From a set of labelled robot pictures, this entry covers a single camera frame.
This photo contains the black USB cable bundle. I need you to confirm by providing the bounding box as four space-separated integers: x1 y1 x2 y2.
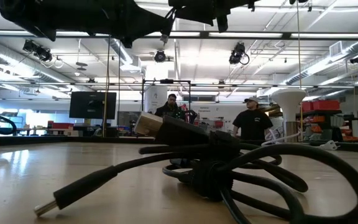
33 110 358 224

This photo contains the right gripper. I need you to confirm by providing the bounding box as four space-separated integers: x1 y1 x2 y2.
168 0 250 33

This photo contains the red box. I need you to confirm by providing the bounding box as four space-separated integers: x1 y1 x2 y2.
47 121 74 130

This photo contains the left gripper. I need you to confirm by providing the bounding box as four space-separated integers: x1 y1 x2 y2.
0 0 174 49

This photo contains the black shelf rack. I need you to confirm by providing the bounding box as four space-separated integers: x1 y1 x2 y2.
301 108 358 142

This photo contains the black background rig frame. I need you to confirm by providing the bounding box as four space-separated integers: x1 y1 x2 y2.
140 79 192 113

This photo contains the white lamp power cord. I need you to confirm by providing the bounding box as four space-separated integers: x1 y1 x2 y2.
261 126 338 152

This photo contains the person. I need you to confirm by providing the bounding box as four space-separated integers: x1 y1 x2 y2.
232 96 273 141
153 93 187 121

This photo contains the silver ventilation duct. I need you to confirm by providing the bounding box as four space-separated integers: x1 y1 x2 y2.
0 39 71 85
284 40 358 85

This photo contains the black aluminium rig frame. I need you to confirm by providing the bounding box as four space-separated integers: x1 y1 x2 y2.
0 29 358 153

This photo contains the black monitor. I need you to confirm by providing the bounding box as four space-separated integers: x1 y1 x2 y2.
69 91 117 120

